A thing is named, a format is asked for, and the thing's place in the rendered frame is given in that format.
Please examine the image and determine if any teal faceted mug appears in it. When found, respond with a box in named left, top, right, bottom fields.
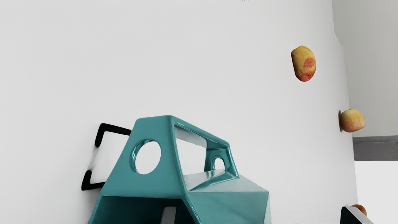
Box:
left=88, top=115, right=272, bottom=224

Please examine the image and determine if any yellow red oblong fruit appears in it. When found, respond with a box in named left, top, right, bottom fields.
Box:
left=291, top=45, right=317, bottom=82

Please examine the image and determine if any yellow pink round apple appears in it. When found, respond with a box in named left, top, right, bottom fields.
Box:
left=339, top=109, right=366, bottom=133

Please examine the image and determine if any small orange brown fruit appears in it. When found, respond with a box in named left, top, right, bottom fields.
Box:
left=351, top=204, right=368, bottom=217

